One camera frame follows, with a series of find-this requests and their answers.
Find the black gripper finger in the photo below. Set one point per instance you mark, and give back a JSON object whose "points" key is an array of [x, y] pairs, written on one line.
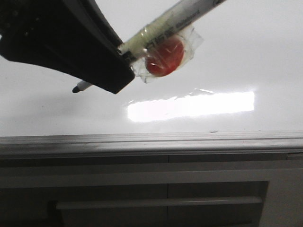
{"points": [[70, 36]]}

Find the white whiteboard marker pen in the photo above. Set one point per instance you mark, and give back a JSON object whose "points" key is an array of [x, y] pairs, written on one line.
{"points": [[165, 21]]}

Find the red round magnet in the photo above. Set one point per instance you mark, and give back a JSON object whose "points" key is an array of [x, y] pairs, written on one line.
{"points": [[169, 56]]}

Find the white cabinet with drawers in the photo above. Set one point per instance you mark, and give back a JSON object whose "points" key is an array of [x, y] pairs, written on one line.
{"points": [[262, 190]]}

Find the white whiteboard with aluminium frame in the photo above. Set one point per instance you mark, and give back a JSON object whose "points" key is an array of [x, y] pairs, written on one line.
{"points": [[243, 90]]}

